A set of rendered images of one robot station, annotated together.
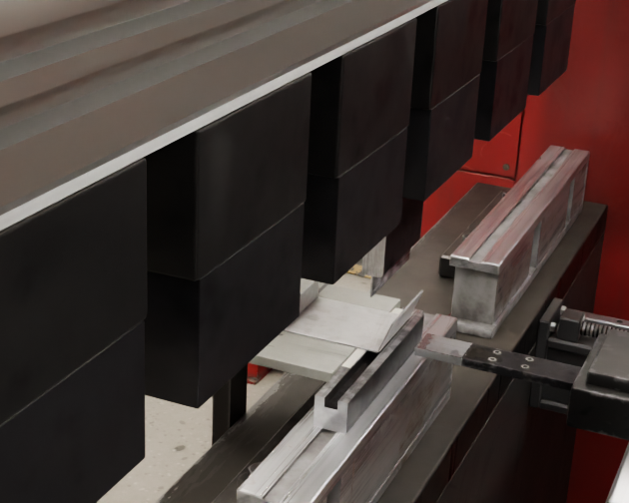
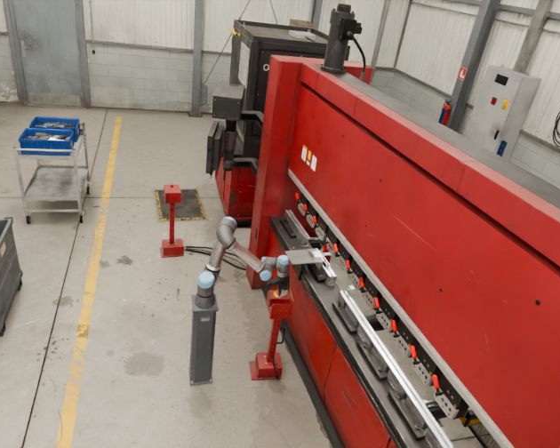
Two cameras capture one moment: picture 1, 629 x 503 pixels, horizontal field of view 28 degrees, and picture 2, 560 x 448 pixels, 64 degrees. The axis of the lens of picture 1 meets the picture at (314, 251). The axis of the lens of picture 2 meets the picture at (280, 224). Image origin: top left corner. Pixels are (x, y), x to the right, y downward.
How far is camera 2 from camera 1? 284 cm
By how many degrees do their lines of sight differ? 41
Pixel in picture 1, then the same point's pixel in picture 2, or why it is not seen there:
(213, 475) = (309, 276)
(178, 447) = (186, 275)
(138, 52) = not seen: hidden behind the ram
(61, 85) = not seen: hidden behind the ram
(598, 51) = (290, 194)
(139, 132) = not seen: hidden behind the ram
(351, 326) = (316, 254)
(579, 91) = (286, 200)
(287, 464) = (329, 272)
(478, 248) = (304, 236)
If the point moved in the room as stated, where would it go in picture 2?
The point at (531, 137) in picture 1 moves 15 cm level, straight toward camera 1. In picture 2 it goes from (279, 208) to (287, 215)
